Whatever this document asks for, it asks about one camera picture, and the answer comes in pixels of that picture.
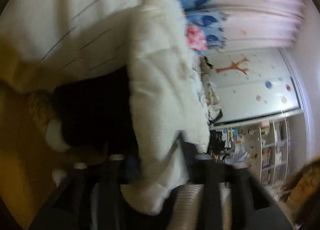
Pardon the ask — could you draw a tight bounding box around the blue whale pattern quilt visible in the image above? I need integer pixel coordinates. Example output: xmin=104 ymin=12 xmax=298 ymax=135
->
xmin=179 ymin=0 xmax=226 ymax=49

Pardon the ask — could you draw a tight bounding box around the person's brown hair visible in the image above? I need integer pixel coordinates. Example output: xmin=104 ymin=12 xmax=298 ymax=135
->
xmin=279 ymin=158 xmax=319 ymax=229

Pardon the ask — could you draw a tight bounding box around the white bed sheet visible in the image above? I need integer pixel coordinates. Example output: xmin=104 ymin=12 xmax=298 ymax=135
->
xmin=0 ymin=0 xmax=186 ymax=96

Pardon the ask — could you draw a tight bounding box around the beige knit sweater sleeve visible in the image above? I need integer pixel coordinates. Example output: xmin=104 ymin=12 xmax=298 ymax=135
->
xmin=167 ymin=183 xmax=232 ymax=230

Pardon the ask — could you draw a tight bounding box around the black garment pile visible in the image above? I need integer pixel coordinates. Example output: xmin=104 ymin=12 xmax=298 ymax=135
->
xmin=50 ymin=67 xmax=138 ymax=159

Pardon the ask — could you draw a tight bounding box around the white bookshelf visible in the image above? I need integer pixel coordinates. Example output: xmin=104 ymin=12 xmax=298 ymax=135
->
xmin=259 ymin=119 xmax=290 ymax=186

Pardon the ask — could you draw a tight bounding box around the pink star curtain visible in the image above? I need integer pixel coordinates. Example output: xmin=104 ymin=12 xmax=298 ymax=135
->
xmin=215 ymin=0 xmax=306 ymax=50

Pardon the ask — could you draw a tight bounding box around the pink floral cloth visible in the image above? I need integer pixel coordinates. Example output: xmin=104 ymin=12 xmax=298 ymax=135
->
xmin=187 ymin=24 xmax=207 ymax=51

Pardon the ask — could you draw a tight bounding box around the cream padded jacket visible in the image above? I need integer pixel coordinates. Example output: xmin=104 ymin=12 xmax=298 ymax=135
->
xmin=121 ymin=0 xmax=209 ymax=215

